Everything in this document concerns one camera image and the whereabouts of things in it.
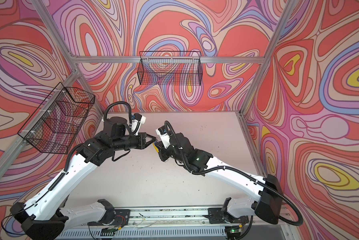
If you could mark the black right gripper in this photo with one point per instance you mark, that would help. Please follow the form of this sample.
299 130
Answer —
164 157

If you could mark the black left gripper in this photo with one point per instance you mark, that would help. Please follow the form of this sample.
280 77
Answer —
143 144

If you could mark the large keyring with yellow sleeve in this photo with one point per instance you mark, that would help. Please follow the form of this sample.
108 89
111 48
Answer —
155 147

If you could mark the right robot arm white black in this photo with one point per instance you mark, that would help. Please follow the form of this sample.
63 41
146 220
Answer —
264 196

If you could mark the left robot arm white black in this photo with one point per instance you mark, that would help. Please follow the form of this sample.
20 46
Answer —
43 217

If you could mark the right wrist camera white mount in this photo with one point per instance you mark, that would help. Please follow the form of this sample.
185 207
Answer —
164 136

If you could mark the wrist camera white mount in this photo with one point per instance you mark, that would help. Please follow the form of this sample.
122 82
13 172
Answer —
164 136
137 121

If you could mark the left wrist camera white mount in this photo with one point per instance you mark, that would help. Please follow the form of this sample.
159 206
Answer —
137 121

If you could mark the black wire basket back wall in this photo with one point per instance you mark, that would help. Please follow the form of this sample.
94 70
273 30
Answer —
170 68

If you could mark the black wire basket wall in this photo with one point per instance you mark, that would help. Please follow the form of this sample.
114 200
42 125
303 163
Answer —
170 68
56 122

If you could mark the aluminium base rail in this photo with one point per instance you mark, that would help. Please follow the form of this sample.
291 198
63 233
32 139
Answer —
196 222

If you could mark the black wire basket left wall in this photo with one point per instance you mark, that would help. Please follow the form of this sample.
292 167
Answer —
56 122

